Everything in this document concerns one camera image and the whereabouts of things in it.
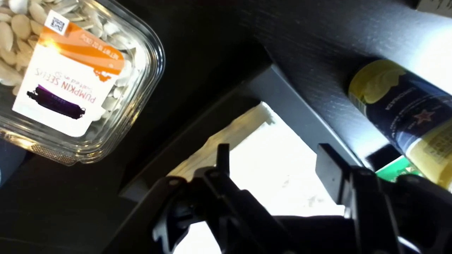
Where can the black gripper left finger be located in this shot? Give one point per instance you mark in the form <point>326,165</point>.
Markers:
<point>226,206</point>

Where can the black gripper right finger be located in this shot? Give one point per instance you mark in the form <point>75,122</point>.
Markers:
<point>364,201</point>

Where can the white paper towel stack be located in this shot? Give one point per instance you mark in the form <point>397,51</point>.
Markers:
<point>277,159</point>

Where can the green packet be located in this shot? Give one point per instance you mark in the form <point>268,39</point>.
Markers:
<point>395,168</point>

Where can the yellow and blue can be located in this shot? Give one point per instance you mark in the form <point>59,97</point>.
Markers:
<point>404,107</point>

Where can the black napkin holder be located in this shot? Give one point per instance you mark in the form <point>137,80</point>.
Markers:
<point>301,113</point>

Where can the clear pumpkin seeds container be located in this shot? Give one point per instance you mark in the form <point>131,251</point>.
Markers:
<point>70,79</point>

